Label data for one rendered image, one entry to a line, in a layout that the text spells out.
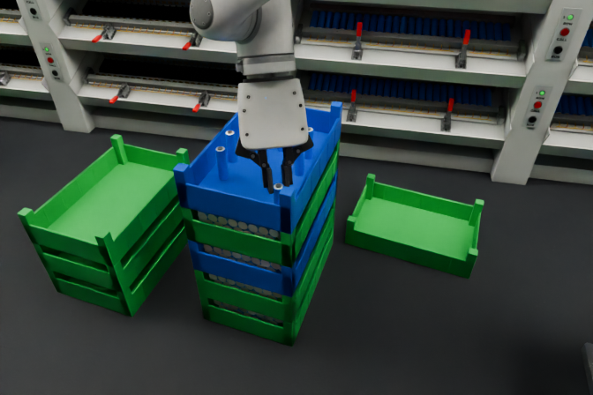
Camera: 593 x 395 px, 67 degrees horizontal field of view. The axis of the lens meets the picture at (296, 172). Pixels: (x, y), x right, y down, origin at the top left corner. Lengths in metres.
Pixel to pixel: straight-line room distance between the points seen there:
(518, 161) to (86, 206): 1.13
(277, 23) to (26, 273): 0.87
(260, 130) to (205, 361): 0.50
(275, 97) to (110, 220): 0.52
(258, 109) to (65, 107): 1.10
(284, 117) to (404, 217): 0.65
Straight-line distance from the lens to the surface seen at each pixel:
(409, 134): 1.34
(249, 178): 0.82
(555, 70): 1.29
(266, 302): 0.88
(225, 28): 0.60
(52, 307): 1.15
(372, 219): 1.22
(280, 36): 0.65
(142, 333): 1.04
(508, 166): 1.42
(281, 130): 0.66
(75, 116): 1.68
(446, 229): 1.24
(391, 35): 1.28
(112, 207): 1.08
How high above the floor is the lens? 0.83
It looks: 38 degrees down
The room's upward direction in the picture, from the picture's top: straight up
